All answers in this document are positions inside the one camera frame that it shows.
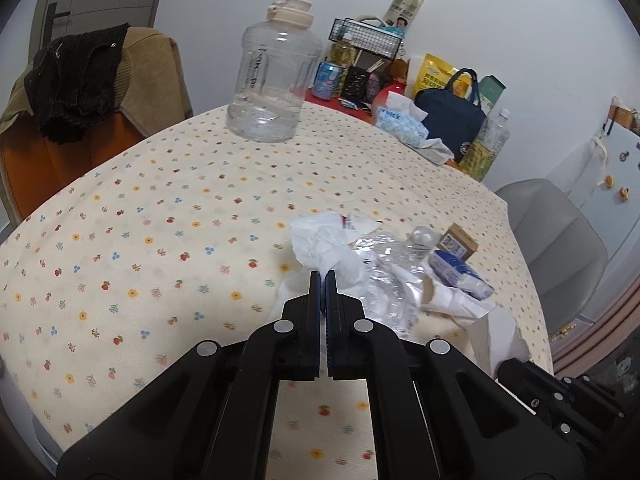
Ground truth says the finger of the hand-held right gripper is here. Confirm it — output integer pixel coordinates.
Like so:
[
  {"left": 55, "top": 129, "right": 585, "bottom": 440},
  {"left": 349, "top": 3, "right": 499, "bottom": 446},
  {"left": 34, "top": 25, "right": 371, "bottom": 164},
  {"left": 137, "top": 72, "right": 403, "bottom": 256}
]
[{"left": 496, "top": 358, "right": 627, "bottom": 454}]

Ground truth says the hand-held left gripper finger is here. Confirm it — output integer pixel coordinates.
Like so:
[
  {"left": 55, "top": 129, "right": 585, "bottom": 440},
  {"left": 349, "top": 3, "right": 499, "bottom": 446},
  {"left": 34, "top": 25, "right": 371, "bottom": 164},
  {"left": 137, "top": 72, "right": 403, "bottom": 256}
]
[
  {"left": 326, "top": 269, "right": 586, "bottom": 480},
  {"left": 56, "top": 270, "right": 327, "bottom": 480}
]

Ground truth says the white tissue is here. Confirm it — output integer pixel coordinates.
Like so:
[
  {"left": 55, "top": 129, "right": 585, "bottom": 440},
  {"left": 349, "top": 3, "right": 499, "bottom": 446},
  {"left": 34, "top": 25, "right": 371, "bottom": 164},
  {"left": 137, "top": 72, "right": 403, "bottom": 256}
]
[{"left": 267, "top": 211, "right": 373, "bottom": 322}]

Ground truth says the crushed clear plastic bottle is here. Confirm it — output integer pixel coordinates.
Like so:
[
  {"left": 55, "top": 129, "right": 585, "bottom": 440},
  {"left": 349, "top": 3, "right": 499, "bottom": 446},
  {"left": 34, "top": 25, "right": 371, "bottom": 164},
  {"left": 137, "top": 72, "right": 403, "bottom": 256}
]
[{"left": 350, "top": 231, "right": 437, "bottom": 341}]

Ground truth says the torn white paper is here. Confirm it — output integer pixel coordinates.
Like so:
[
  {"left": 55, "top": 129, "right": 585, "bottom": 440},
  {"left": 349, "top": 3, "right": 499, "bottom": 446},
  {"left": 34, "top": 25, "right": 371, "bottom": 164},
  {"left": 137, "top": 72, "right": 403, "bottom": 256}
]
[{"left": 420, "top": 282, "right": 532, "bottom": 382}]

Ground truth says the silver blister pill pack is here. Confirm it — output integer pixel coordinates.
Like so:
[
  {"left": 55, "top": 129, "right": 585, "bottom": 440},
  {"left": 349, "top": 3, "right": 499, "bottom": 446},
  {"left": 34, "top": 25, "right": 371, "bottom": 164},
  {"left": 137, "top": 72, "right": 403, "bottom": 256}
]
[{"left": 410, "top": 226, "right": 442, "bottom": 252}]

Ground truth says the blue and white packet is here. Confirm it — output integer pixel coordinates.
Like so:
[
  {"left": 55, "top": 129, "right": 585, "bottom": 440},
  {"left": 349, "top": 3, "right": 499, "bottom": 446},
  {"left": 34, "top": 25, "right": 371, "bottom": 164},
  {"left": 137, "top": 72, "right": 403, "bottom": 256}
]
[{"left": 427, "top": 248, "right": 496, "bottom": 302}]

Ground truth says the small brown cardboard box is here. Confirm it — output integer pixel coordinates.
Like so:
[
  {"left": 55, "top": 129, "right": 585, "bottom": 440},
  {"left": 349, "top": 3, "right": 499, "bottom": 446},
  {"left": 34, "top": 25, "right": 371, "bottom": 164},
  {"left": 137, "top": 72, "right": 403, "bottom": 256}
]
[{"left": 440, "top": 223, "right": 480, "bottom": 262}]

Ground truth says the grey upholstered chair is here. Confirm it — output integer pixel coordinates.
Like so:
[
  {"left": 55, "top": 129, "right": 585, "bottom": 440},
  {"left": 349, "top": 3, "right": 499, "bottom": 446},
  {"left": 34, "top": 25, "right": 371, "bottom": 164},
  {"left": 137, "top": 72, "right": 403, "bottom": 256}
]
[{"left": 492, "top": 178, "right": 610, "bottom": 339}]

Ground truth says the floral tablecloth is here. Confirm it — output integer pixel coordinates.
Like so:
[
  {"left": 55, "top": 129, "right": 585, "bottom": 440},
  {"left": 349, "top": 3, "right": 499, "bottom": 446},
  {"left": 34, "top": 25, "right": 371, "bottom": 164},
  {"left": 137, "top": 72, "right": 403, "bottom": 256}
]
[{"left": 0, "top": 101, "right": 556, "bottom": 480}]

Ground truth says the blue and white tissue pack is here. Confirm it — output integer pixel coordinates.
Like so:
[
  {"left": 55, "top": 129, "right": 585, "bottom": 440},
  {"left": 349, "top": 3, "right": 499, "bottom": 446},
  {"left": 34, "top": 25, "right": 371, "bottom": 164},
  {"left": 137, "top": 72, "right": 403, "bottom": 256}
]
[{"left": 372, "top": 92, "right": 455, "bottom": 167}]

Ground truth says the plastic bottle with yellow liquid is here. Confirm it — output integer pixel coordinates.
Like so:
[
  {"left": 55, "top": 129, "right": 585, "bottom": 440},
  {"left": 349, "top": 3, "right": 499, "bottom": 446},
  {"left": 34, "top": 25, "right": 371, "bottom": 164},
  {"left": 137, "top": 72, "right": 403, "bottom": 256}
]
[{"left": 458, "top": 107, "right": 512, "bottom": 184}]

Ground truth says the black utensil holder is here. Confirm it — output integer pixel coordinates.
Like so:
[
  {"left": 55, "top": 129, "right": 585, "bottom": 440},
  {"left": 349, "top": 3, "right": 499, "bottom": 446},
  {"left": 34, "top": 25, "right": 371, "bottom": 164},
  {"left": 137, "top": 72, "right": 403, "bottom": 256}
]
[{"left": 344, "top": 65, "right": 374, "bottom": 104}]

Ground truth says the navy lunch bag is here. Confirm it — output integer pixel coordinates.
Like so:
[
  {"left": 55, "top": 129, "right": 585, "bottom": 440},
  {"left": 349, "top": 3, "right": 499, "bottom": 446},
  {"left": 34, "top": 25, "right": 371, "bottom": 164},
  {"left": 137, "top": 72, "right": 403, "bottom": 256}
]
[{"left": 414, "top": 68, "right": 489, "bottom": 164}]

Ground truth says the blue drink can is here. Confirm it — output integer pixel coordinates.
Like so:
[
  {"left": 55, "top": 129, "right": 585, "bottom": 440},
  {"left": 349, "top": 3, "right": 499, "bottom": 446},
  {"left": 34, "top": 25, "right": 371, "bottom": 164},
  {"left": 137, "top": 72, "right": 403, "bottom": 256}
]
[{"left": 312, "top": 61, "right": 347, "bottom": 100}]

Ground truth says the white refrigerator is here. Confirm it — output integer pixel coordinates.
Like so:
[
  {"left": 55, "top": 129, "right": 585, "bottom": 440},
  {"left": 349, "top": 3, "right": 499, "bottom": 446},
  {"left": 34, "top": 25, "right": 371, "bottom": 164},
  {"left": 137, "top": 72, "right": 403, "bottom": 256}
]
[{"left": 545, "top": 110, "right": 640, "bottom": 223}]

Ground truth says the red bottle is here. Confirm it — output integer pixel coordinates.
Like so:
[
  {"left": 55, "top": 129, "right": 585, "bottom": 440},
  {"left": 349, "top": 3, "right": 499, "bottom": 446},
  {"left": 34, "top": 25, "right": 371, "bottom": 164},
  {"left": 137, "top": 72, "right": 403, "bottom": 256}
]
[{"left": 371, "top": 59, "right": 411, "bottom": 111}]

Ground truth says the large clear water jug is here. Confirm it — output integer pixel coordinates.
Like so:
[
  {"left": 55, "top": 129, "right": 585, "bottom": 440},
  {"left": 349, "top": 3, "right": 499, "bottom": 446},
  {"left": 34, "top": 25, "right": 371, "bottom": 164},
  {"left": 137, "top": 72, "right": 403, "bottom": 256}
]
[{"left": 226, "top": 0, "right": 324, "bottom": 144}]

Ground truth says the cooking oil bottle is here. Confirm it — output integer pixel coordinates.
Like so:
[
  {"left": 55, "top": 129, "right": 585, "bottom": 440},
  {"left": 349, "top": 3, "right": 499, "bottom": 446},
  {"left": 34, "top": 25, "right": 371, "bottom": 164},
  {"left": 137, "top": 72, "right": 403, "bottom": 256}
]
[{"left": 330, "top": 40, "right": 362, "bottom": 69}]

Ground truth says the yellow snack packet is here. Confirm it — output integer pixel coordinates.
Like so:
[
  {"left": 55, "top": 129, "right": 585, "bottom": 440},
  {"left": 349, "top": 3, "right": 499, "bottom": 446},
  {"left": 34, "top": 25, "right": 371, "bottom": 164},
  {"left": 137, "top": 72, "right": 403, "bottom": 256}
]
[{"left": 413, "top": 53, "right": 462, "bottom": 102}]

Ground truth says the green box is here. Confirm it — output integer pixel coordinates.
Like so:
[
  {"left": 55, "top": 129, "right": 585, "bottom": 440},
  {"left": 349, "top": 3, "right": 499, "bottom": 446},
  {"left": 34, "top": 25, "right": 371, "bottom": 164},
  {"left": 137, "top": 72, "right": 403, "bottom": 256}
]
[{"left": 477, "top": 75, "right": 507, "bottom": 114}]

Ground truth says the woven basket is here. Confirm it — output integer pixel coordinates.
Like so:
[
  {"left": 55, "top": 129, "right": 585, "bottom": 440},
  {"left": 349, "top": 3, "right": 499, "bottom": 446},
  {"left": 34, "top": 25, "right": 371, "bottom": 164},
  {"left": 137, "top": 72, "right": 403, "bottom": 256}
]
[{"left": 606, "top": 95, "right": 640, "bottom": 134}]

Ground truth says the tan jacket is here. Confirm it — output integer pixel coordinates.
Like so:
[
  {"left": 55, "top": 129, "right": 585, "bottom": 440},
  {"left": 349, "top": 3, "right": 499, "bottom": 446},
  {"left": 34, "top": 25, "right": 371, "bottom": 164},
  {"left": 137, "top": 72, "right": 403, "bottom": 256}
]
[{"left": 0, "top": 26, "right": 194, "bottom": 137}]

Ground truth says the orange chair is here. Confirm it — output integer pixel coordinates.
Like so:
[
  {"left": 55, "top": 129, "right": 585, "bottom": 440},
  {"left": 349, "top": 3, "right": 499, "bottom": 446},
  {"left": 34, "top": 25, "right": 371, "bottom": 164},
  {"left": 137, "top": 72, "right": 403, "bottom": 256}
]
[{"left": 0, "top": 107, "right": 151, "bottom": 222}]

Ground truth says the black cloth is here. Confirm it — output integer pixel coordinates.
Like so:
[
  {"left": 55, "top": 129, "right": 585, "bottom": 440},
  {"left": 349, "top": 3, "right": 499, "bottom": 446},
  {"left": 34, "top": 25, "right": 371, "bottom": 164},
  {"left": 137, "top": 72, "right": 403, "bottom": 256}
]
[{"left": 24, "top": 24, "right": 130, "bottom": 145}]

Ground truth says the black wire basket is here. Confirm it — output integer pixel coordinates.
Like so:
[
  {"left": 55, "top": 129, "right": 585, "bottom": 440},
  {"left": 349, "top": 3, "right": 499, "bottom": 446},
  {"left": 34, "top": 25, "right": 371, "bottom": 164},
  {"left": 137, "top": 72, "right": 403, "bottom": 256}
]
[{"left": 328, "top": 17, "right": 407, "bottom": 62}]

